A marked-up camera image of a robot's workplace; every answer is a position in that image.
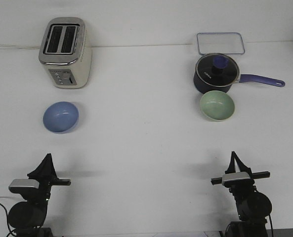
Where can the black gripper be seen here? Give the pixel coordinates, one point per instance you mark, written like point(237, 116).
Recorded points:
point(243, 168)
point(46, 169)

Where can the blue bowl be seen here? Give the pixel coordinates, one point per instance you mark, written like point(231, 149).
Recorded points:
point(61, 117)

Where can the green bowl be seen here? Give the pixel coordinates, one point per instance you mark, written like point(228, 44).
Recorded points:
point(217, 105)

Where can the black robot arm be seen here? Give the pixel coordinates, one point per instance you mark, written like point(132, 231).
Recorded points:
point(28, 216)
point(253, 207)

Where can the dark blue saucepan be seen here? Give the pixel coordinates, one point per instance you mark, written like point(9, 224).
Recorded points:
point(204, 88)

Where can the glass pot lid blue knob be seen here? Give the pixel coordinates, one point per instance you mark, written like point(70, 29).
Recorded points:
point(217, 70)

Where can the cream and steel toaster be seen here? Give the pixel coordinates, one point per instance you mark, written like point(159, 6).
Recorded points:
point(66, 52)

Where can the clear blue-rimmed container lid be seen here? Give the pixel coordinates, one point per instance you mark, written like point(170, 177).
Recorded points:
point(223, 42)

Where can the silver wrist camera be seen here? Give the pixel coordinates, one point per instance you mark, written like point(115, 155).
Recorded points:
point(18, 186)
point(230, 178)

